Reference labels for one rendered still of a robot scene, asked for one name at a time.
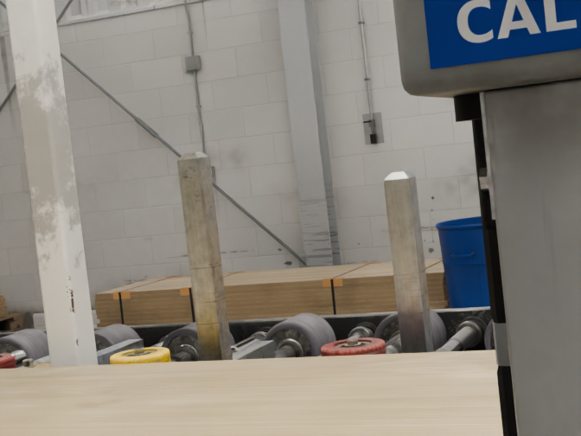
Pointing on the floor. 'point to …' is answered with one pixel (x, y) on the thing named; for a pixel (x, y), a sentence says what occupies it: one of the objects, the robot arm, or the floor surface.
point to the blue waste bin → (464, 262)
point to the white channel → (52, 182)
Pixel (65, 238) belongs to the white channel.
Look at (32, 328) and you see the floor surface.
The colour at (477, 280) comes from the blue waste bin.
